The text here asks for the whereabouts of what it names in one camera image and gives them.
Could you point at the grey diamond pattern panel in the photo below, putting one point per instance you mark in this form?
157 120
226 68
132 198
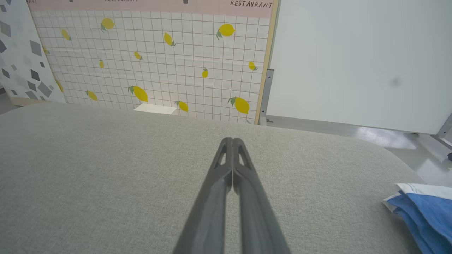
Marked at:
23 56

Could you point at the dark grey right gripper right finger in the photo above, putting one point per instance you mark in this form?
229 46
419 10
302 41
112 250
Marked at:
256 211

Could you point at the grey metal bracket post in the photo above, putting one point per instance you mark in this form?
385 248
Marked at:
266 95

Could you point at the blue and white garment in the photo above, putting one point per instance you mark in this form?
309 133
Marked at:
425 215

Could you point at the plain white wall panel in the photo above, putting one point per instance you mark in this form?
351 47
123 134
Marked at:
360 60

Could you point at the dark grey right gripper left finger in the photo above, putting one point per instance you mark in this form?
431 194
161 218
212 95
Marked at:
210 208

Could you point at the lemon print grid panel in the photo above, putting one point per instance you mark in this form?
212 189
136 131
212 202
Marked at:
159 60

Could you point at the small white box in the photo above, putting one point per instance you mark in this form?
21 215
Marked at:
155 109

